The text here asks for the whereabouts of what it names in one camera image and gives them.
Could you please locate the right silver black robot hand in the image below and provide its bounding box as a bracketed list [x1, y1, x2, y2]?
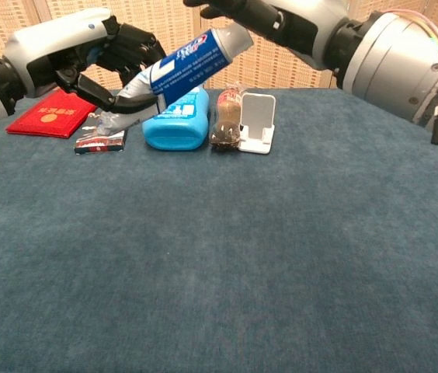
[182, 0, 350, 71]

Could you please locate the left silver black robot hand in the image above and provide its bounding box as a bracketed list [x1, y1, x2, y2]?
[3, 7, 168, 125]

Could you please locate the blue white toothpaste tube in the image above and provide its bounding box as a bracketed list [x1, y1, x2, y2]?
[96, 26, 254, 136]

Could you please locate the dark blue carpeted table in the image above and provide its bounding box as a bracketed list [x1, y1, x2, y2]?
[0, 88, 438, 373]

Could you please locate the red certificate book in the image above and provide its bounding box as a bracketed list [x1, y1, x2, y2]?
[5, 88, 98, 140]

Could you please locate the small white box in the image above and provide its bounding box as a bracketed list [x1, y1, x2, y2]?
[238, 92, 276, 155]

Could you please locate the dark printed palace booklet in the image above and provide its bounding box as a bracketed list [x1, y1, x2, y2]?
[74, 112, 129, 155]

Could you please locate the cola bottle with red label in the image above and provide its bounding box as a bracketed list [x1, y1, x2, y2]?
[209, 82, 243, 152]

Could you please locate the blue pump detergent bottle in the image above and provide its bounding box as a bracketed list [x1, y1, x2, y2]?
[141, 84, 210, 152]

